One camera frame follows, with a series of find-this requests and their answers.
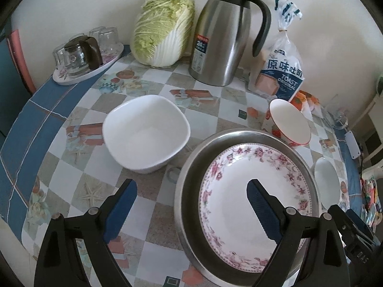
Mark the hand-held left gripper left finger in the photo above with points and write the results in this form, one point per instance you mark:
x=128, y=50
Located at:
x=119, y=212

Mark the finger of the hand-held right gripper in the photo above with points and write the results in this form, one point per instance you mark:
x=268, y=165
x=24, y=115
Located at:
x=360, y=225
x=338, y=215

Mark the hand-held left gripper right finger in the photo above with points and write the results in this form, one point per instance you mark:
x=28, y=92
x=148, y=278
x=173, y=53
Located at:
x=263, y=212

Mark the round plate pink floral rim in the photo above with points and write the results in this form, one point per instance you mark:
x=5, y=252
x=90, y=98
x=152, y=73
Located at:
x=233, y=200

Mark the small floral print bowl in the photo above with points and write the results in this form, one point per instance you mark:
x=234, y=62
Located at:
x=326, y=182

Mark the large stainless steel basin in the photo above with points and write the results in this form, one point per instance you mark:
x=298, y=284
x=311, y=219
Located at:
x=191, y=185

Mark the white square bowl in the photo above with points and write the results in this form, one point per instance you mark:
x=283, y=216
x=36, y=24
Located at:
x=143, y=137

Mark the strawberry print bowl red rim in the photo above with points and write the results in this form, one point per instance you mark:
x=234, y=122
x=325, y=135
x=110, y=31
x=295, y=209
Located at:
x=287, y=122

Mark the colourful packaging pile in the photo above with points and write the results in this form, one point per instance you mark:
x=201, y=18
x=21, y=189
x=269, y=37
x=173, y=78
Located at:
x=372, y=203

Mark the white plastic chair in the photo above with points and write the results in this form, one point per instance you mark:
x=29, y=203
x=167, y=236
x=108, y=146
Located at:
x=374, y=155

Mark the white plastic device box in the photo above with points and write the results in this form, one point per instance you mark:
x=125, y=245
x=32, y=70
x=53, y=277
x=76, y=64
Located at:
x=352, y=145

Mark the clear glass mug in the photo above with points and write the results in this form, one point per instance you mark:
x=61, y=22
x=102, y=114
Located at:
x=338, y=116

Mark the orange and white snack packet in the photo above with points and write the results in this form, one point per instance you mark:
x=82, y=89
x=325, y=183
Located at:
x=299, y=100
x=314, y=103

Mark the bagged toast bread loaf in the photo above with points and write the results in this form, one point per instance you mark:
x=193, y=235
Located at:
x=278, y=77

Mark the white floral serving tray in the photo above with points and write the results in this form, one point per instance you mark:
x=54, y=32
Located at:
x=89, y=73

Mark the dark grey cabinet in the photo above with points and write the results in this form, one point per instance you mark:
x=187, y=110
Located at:
x=9, y=101

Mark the clear drinking glass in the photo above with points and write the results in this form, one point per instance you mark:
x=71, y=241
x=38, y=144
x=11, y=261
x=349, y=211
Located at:
x=109, y=40
x=59, y=58
x=77, y=36
x=95, y=32

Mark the stainless steel thermos jug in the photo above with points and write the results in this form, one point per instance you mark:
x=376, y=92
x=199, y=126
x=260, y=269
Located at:
x=218, y=41

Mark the pink board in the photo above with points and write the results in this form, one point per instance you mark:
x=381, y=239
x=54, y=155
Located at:
x=21, y=59

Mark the napa cabbage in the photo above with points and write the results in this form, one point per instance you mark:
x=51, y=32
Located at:
x=158, y=30

